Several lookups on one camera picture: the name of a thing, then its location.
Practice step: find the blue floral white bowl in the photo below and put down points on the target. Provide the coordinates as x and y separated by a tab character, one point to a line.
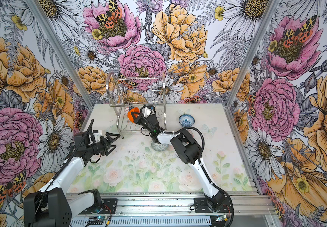
186	120

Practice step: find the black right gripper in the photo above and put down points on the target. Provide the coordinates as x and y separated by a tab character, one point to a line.
140	117

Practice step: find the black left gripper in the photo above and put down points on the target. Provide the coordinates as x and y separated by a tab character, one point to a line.
106	144

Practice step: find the plain orange bowl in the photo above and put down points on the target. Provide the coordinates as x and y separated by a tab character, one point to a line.
133	114

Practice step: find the chrome wire dish rack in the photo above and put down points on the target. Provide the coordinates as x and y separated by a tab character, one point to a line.
123	92

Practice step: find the aluminium corner post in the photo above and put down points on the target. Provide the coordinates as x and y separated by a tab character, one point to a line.
264	24
49	31

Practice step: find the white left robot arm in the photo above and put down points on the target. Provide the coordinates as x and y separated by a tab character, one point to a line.
49	207

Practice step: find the aluminium right corner post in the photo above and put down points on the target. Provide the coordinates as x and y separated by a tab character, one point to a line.
264	24

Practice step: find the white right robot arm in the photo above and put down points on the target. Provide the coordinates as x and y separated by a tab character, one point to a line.
189	144

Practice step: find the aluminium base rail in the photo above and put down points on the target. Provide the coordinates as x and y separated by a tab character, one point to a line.
247	209

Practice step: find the aluminium left corner post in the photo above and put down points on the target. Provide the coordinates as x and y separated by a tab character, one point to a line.
49	31

